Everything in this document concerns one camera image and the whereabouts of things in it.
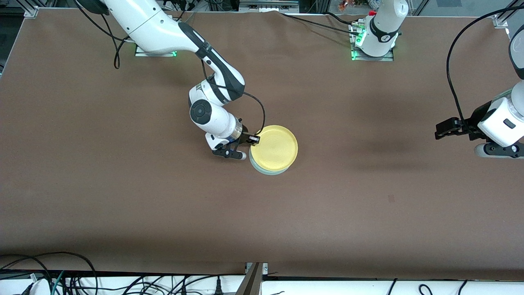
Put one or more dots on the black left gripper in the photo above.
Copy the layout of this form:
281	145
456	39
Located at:
476	119

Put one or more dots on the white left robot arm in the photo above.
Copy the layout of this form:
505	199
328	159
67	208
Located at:
385	24

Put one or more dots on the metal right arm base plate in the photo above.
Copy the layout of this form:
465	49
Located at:
141	53

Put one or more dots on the silver metal frame bar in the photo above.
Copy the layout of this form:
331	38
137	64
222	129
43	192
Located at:
268	5

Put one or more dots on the pale green round plate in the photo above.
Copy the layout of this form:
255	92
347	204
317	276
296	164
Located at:
270	173

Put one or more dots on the white lower bench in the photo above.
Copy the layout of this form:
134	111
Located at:
123	289

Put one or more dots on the table cover sheet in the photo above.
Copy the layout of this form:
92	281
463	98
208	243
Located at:
262	213

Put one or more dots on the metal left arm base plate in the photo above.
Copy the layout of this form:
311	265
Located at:
370	58

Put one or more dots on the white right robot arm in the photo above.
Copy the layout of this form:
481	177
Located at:
143	24

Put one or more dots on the grey metal frame profile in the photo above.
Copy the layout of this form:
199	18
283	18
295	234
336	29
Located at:
250	280

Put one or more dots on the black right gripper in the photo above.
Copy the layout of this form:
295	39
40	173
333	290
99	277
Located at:
244	135

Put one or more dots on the yellow round plate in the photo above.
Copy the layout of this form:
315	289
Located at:
274	147

